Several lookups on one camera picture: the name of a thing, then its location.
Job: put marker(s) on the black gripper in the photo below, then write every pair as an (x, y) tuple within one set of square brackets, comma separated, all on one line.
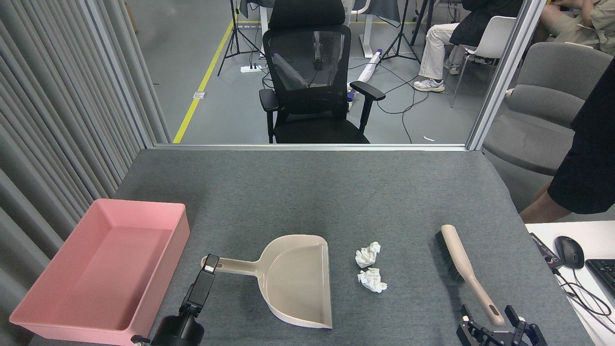
[(178, 331)]

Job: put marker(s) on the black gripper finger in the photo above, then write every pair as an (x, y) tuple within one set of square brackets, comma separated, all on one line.
[(526, 336), (478, 336)]

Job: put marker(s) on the beige hand brush black bristles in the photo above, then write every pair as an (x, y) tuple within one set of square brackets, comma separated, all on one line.
[(459, 254)]

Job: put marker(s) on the beige plastic dustpan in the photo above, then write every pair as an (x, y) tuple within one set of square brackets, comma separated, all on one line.
[(298, 283)]

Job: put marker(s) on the white paper ball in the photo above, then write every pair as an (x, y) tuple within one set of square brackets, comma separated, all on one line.
[(367, 254), (372, 280)]

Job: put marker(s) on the pink plastic bin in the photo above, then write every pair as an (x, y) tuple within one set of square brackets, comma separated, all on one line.
[(105, 269)]

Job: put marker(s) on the black box with red button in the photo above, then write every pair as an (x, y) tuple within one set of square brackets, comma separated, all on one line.
[(545, 250)]

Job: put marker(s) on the black computer mouse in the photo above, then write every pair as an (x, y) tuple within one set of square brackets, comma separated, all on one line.
[(569, 252)]

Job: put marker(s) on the black keyboard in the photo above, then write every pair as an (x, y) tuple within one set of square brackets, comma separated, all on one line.
[(603, 276)]

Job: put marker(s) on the white side desk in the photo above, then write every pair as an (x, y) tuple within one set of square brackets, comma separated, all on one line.
[(591, 235)]

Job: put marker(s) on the person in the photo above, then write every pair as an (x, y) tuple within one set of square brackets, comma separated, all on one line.
[(591, 168), (576, 29), (435, 48)]

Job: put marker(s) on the black mesh office chair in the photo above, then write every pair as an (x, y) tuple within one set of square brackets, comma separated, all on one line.
[(312, 129)]

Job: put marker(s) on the white power strip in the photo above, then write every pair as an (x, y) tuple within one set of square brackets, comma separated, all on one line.
[(251, 68)]

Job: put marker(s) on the grey upholstered chair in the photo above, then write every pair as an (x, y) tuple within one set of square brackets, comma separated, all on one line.
[(543, 105)]

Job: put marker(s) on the grey pleated curtain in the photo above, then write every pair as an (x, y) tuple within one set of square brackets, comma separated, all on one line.
[(48, 96)]

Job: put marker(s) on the black tripod stand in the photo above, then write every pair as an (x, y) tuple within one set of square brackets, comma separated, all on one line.
[(404, 14), (235, 24)]

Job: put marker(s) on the white roll with blue ends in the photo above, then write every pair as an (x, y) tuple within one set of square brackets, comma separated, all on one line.
[(370, 69)]

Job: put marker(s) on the white plastic chair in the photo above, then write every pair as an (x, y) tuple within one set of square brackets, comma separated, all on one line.
[(495, 38)]

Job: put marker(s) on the dark grey desk cloth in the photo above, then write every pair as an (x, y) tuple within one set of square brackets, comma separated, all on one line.
[(384, 9)]

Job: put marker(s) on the silver table rail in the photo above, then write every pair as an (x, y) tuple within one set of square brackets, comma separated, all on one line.
[(307, 146)]

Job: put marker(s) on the silver frame post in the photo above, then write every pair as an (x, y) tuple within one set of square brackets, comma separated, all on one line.
[(120, 72), (499, 81)]

